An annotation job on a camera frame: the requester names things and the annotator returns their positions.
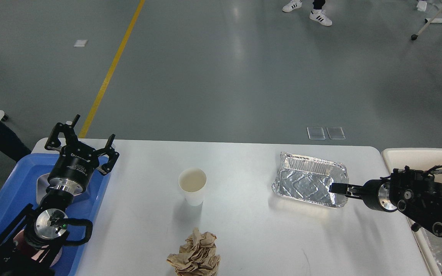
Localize aluminium foil tray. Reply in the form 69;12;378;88
272;152;349;208

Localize right clear floor plate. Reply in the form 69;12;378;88
326;127;346;140

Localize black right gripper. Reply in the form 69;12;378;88
329;179;396;212

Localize dark seated person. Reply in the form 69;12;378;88
0;121;31;162

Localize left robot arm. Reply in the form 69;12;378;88
0;115;119;276

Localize crumpled brown paper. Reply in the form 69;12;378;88
166;227;221;276

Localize steel rectangular container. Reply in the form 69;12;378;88
36;173;90;203

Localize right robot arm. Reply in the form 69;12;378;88
329;165;442;238

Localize white paper cup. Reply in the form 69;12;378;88
178;168;207;206

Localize walking person black trousers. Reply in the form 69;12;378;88
281;0;333;26

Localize clear floor plate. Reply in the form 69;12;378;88
307;127;326;140
326;127;346;140

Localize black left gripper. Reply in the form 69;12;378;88
44;114;120;196

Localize left clear floor plate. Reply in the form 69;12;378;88
307;127;326;140

